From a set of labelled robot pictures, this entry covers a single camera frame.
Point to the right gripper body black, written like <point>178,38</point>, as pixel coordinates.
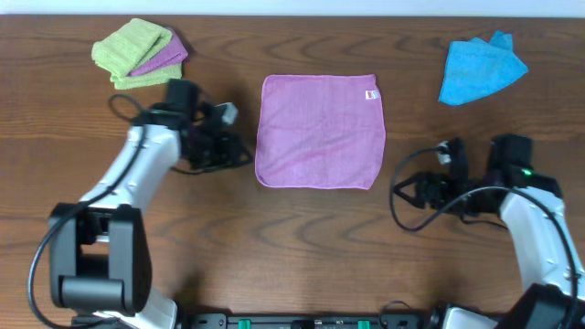
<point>447,191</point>

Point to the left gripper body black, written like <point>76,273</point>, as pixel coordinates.
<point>224,149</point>

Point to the purple microfiber cloth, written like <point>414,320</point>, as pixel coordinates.
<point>320,131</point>

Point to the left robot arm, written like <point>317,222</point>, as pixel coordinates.
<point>99,262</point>

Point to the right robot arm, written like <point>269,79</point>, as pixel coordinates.
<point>530,207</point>

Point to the green folded cloth bottom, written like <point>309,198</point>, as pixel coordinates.
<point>156,77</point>

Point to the green folded cloth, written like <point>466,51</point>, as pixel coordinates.
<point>156,77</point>
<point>130,46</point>

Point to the purple folded cloth in stack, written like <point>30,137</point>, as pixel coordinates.
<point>172,54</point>

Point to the blue cloth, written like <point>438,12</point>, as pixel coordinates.
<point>475,69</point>

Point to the green folded cloth top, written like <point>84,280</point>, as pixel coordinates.
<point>130,46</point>

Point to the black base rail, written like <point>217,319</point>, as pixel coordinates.
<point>399,320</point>

